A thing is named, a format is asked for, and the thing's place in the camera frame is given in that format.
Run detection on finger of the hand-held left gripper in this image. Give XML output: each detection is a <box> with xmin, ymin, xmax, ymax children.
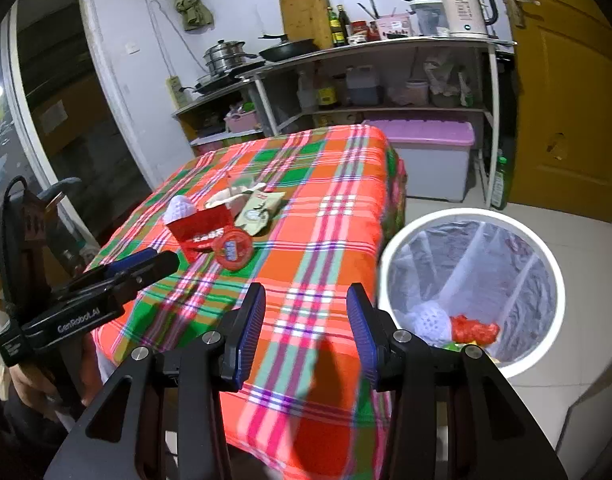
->
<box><xmin>113</xmin><ymin>251</ymin><xmax>180</xmax><ymax>300</ymax></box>
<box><xmin>105</xmin><ymin>247</ymin><xmax>160</xmax><ymax>277</ymax></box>

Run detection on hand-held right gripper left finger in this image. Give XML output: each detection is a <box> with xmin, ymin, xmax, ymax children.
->
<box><xmin>43</xmin><ymin>282</ymin><xmax>267</xmax><ymax>480</ymax></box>

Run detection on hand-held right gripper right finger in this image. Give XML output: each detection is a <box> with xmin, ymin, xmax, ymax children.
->
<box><xmin>346</xmin><ymin>282</ymin><xmax>569</xmax><ymax>480</ymax></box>

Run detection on red and pink wrapper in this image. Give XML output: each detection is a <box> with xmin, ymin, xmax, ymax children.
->
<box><xmin>167</xmin><ymin>206</ymin><xmax>235</xmax><ymax>263</ymax></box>

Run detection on small white foam fruit net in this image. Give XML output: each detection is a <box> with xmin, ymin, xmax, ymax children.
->
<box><xmin>163</xmin><ymin>196</ymin><xmax>197</xmax><ymax>224</ymax></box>

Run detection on large white foam fruit net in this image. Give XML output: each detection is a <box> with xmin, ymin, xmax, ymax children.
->
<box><xmin>398</xmin><ymin>302</ymin><xmax>454</xmax><ymax>343</ymax></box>

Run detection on white tissue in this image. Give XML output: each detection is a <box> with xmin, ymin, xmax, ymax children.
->
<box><xmin>203</xmin><ymin>185</ymin><xmax>267</xmax><ymax>209</ymax></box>

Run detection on red plastic bag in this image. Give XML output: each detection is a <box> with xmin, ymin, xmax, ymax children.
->
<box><xmin>450</xmin><ymin>315</ymin><xmax>500</xmax><ymax>346</ymax></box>

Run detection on beige snack packet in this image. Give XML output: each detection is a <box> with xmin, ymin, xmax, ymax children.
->
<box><xmin>234</xmin><ymin>190</ymin><xmax>287</xmax><ymax>237</ymax></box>

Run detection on clear plastic cup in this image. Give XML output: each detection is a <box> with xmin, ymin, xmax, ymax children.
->
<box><xmin>226</xmin><ymin>171</ymin><xmax>261</xmax><ymax>196</ymax></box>

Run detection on clear plastic bin liner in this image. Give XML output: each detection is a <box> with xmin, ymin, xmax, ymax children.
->
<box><xmin>386</xmin><ymin>222</ymin><xmax>556</xmax><ymax>361</ymax></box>

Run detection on white round bin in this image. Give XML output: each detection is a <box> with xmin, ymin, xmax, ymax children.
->
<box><xmin>377</xmin><ymin>207</ymin><xmax>566</xmax><ymax>380</ymax></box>

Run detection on person's left hand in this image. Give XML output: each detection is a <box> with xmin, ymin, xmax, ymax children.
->
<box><xmin>8</xmin><ymin>357</ymin><xmax>62</xmax><ymax>413</ymax></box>

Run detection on plaid tablecloth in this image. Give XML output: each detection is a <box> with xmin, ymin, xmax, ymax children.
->
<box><xmin>88</xmin><ymin>124</ymin><xmax>409</xmax><ymax>480</ymax></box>

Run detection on white framed glass door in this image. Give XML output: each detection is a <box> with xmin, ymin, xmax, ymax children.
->
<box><xmin>0</xmin><ymin>0</ymin><xmax>157</xmax><ymax>261</ymax></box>

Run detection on pink plastic basket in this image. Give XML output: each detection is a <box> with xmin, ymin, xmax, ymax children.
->
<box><xmin>225</xmin><ymin>110</ymin><xmax>261</xmax><ymax>133</ymax></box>

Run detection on purple lidded storage box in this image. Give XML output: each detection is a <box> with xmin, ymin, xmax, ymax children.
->
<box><xmin>361</xmin><ymin>120</ymin><xmax>475</xmax><ymax>203</ymax></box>

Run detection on black induction cooker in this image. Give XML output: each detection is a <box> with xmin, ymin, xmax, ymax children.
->
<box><xmin>193</xmin><ymin>62</ymin><xmax>267</xmax><ymax>96</ymax></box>

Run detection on green floor bottle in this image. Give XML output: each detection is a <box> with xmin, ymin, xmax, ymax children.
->
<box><xmin>490</xmin><ymin>156</ymin><xmax>509</xmax><ymax>211</ymax></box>

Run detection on steel steamer pot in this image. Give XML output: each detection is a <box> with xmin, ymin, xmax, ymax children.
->
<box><xmin>203</xmin><ymin>40</ymin><xmax>259</xmax><ymax>78</ymax></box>

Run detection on white plastic bottle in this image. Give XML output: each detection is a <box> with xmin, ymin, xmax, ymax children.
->
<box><xmin>297</xmin><ymin>71</ymin><xmax>318</xmax><ymax>111</ymax></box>

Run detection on yellow label bottle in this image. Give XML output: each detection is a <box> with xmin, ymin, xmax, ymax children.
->
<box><xmin>317</xmin><ymin>72</ymin><xmax>337</xmax><ymax>109</ymax></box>

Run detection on plastic oil jug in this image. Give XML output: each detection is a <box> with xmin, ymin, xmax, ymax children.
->
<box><xmin>346</xmin><ymin>65</ymin><xmax>381</xmax><ymax>107</ymax></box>

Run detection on pink plastic tub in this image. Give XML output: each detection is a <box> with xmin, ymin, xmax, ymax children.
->
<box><xmin>405</xmin><ymin>80</ymin><xmax>431</xmax><ymax>107</ymax></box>

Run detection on black frying pan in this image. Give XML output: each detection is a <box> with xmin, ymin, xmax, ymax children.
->
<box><xmin>258</xmin><ymin>34</ymin><xmax>321</xmax><ymax>63</ymax></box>

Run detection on crumpled plastic bags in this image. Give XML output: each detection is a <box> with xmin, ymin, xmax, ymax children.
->
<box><xmin>423</xmin><ymin>57</ymin><xmax>474</xmax><ymax>108</ymax></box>

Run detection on white metal shelf rack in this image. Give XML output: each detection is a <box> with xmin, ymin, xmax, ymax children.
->
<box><xmin>236</xmin><ymin>35</ymin><xmax>516</xmax><ymax>211</ymax></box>

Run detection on wooden cutting board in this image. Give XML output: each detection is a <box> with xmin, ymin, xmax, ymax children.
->
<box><xmin>279</xmin><ymin>0</ymin><xmax>334</xmax><ymax>51</ymax></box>

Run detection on green glass bottle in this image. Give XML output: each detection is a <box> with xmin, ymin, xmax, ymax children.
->
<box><xmin>327</xmin><ymin>6</ymin><xmax>343</xmax><ymax>47</ymax></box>

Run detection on dark sauce bottle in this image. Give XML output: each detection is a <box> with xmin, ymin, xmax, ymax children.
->
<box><xmin>337</xmin><ymin>5</ymin><xmax>353</xmax><ymax>45</ymax></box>

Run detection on pink utensil box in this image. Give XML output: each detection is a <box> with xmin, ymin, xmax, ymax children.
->
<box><xmin>376</xmin><ymin>14</ymin><xmax>414</xmax><ymax>40</ymax></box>

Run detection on yellow wooden door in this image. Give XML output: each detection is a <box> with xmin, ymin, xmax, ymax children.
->
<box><xmin>490</xmin><ymin>0</ymin><xmax>612</xmax><ymax>223</ymax></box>

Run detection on clear plastic container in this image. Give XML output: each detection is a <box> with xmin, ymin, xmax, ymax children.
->
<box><xmin>410</xmin><ymin>0</ymin><xmax>445</xmax><ymax>37</ymax></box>

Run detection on white electric kettle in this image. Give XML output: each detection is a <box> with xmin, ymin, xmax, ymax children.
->
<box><xmin>433</xmin><ymin>0</ymin><xmax>500</xmax><ymax>38</ymax></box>

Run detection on metal door handle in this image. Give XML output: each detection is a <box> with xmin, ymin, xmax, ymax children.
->
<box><xmin>504</xmin><ymin>0</ymin><xmax>541</xmax><ymax>28</ymax></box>

